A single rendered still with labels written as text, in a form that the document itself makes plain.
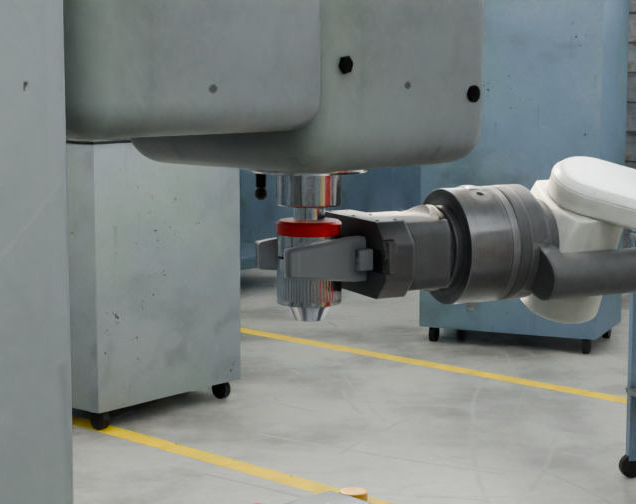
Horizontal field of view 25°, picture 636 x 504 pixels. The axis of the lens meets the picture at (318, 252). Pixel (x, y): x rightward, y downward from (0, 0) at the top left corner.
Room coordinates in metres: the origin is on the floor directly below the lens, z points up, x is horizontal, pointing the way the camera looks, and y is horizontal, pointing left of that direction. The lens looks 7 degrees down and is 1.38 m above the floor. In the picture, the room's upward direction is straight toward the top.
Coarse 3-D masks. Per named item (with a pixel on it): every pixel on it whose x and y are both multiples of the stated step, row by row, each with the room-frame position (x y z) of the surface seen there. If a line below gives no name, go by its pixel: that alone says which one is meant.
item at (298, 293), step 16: (288, 240) 1.03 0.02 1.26; (304, 240) 1.02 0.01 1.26; (320, 240) 1.02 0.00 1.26; (288, 288) 1.03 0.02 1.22; (304, 288) 1.02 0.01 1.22; (320, 288) 1.02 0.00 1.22; (336, 288) 1.03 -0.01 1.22; (288, 304) 1.03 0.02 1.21; (304, 304) 1.02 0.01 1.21; (320, 304) 1.02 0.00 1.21; (336, 304) 1.03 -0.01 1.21
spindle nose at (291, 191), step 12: (276, 180) 1.04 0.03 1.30; (288, 180) 1.03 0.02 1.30; (300, 180) 1.02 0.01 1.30; (312, 180) 1.02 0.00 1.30; (324, 180) 1.02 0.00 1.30; (336, 180) 1.03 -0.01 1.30; (276, 192) 1.04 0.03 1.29; (288, 192) 1.03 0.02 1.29; (300, 192) 1.02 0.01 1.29; (312, 192) 1.02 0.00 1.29; (324, 192) 1.02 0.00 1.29; (336, 192) 1.03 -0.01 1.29; (288, 204) 1.03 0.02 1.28; (300, 204) 1.02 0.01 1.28; (312, 204) 1.02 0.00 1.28; (324, 204) 1.02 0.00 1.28; (336, 204) 1.03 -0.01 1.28
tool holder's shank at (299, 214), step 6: (294, 210) 1.04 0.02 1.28; (300, 210) 1.03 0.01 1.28; (306, 210) 1.03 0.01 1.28; (312, 210) 1.03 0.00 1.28; (318, 210) 1.04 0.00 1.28; (324, 210) 1.04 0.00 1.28; (294, 216) 1.04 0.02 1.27; (300, 216) 1.03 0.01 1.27; (306, 216) 1.03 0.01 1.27; (312, 216) 1.03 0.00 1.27; (318, 216) 1.04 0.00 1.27; (324, 216) 1.04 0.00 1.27
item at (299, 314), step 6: (294, 312) 1.04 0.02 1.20; (300, 312) 1.03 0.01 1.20; (306, 312) 1.03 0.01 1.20; (312, 312) 1.03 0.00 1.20; (318, 312) 1.03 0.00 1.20; (324, 312) 1.04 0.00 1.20; (294, 318) 1.04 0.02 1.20; (300, 318) 1.03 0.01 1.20; (306, 318) 1.03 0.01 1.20; (312, 318) 1.03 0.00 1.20; (318, 318) 1.03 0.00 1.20; (324, 318) 1.04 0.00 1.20
